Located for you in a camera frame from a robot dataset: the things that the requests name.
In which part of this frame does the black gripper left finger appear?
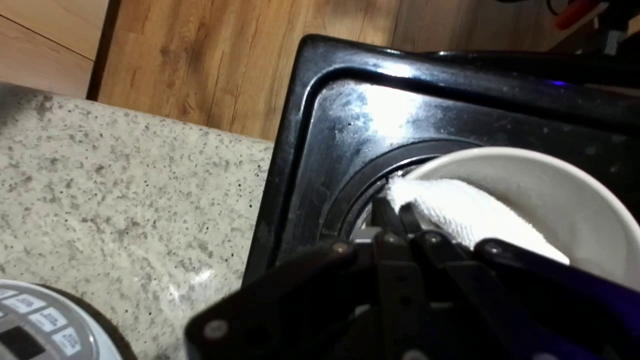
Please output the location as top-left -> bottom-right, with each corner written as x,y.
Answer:
182,197 -> 444,360

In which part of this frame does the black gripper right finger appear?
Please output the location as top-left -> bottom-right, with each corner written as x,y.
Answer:
397,203 -> 640,360

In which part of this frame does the white towel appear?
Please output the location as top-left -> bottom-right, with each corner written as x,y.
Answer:
385,175 -> 572,267

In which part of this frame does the small white bowl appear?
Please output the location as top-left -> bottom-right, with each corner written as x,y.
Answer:
392,146 -> 640,292

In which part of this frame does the black stove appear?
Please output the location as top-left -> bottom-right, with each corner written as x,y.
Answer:
242,34 -> 640,288

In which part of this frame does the white rice cooker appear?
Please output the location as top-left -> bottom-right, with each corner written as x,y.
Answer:
0,278 -> 137,360

